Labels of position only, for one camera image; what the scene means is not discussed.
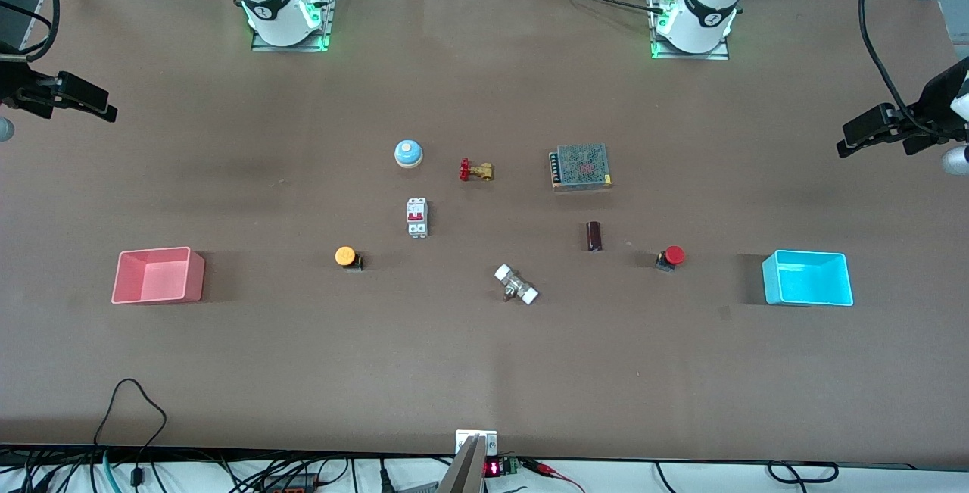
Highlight cyan plastic box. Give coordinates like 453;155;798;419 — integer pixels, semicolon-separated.
762;249;854;307

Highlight pink plastic box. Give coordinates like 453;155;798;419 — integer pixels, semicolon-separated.
111;246;206;304

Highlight metal mesh power supply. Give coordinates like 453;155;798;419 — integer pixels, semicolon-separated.
549;144;612;192

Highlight metal fitting white caps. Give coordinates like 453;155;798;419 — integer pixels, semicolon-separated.
494;264;540;305

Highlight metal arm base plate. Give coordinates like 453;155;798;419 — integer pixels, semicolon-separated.
651;0;731;61
251;0;335;52

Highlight black looped cable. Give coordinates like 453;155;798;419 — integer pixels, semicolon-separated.
92;378;169;493

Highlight black cable coil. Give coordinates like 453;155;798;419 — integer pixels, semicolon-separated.
766;460;840;484

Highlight red alligator clip wire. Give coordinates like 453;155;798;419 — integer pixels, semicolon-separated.
526;460;585;493

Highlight grey aluminium camera mount bar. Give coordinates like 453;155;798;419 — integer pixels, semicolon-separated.
438;429;498;493

